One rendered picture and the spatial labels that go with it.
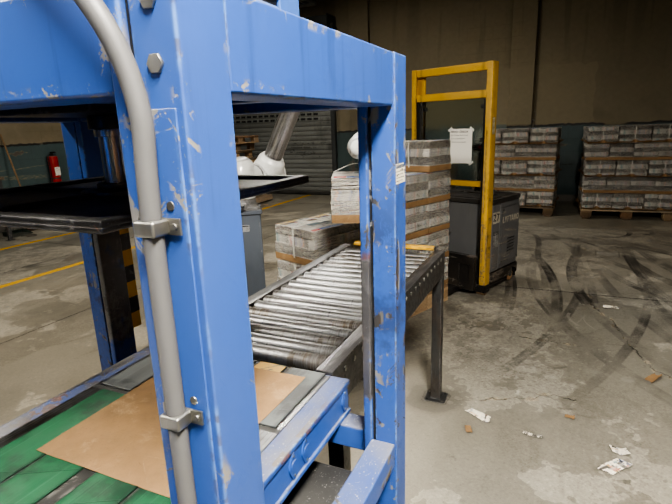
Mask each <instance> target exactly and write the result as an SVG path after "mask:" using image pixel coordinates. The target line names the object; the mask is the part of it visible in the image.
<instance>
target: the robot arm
mask: <svg viewBox="0 0 672 504"><path fill-rule="evenodd" d="M299 114H300V112H288V113H279V115H278V118H277V120H276V123H275V126H274V129H273V131H272V134H271V137H270V140H269V142H268V145H267V148H266V150H265V151H264V152H262V153H260V154H259V156H258V157H257V159H256V160H255V161H254V163H253V162H252V161H251V160H250V159H249V158H247V157H244V156H242V157H237V170H238V175H286V170H285V167H284V166H285V163H284V160H283V158H282V157H283V155H284V152H285V150H286V147H287V145H288V142H289V139H290V137H291V134H292V132H293V129H294V127H295V124H296V121H297V119H298V116H299ZM347 149H348V152H349V154H350V155H351V156H352V157H353V158H355V159H358V132H357V133H356V134H355V135H353V137H352V138H351V139H350V140H349V142H348V145H347ZM240 206H241V211H246V210H260V207H259V206H258V203H256V196H254V197H250V198H246V199H242V200H240Z"/></svg>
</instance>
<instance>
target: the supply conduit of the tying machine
mask: <svg viewBox="0 0 672 504"><path fill-rule="evenodd" d="M73 1H74V2H75V3H76V5H77V6H78V7H79V9H80V10H81V12H82V13H83V15H84V16H85V18H86V19H87V21H88V22H89V24H90V25H91V27H92V28H93V30H94V32H95V33H96V35H97V37H98V39H99V40H100V42H101V44H102V46H103V47H104V49H105V51H106V53H107V56H108V58H109V60H110V62H111V64H112V66H113V69H114V71H115V74H116V76H117V78H118V81H119V84H120V87H121V90H122V93H123V96H124V100H125V104H126V107H127V111H128V116H129V120H130V126H131V133H132V143H133V154H134V166H135V177H136V188H137V197H138V206H139V215H140V216H139V217H138V221H135V222H134V223H133V228H134V235H135V237H138V238H142V240H143V247H144V255H145V263H146V271H147V278H148V285H149V293H150V300H151V308H152V315H153V322H154V330H155V337H156V345H157V352H158V359H159V367H160V374H161V382H162V389H163V396H164V402H163V409H164V413H163V414H161V415H160V423H161V427H162V428H164V429H167V430H168V433H169V441H170V448H171V456H172V463H173V471H174V478H175V485H176V493H177V500H178V504H197V497H196V489H195V481H194V473H193V465H192V457H191V449H190V440H189V432H188V425H189V424H190V423H194V424H198V425H202V426H203V425H204V417H203V411H200V410H196V409H192V408H188V407H185V400H184V392H183V384H182V376H181V368H180V360H179V351H178V343H177V335H176V327H175V319H174V311H173V303H172V295H171V287H170V279H169V270H168V262H167V254H166V245H165V237H164V236H165V235H177V236H182V235H183V232H182V223H181V219H178V218H162V209H161V199H160V188H159V176H158V164H157V150H156V138H155V129H154V121H153V116H152V111H151V106H150V103H149V99H148V95H147V91H146V88H145V85H144V82H143V79H142V76H141V73H140V70H139V68H138V65H137V63H136V60H135V58H134V55H133V53H132V51H131V49H130V47H129V45H128V43H127V40H126V38H125V36H124V35H123V33H122V31H121V29H120V27H119V26H118V24H117V22H116V20H115V19H114V17H113V15H112V14H111V12H110V11H109V9H108V7H107V6H106V4H105V3H104V2H103V0H73Z"/></svg>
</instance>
